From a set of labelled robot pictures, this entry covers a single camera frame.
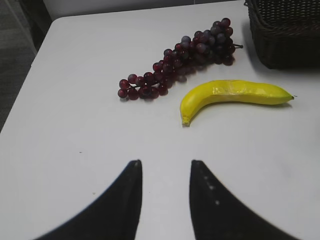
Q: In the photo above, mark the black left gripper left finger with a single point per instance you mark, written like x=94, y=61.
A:
x=114, y=215

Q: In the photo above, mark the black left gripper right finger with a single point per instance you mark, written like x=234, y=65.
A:
x=216, y=214

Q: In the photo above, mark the black wicker basket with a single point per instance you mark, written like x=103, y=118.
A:
x=285, y=33

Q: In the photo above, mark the yellow banana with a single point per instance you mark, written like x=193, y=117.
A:
x=223, y=91

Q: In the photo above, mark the red grape bunch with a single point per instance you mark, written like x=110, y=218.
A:
x=211, y=46

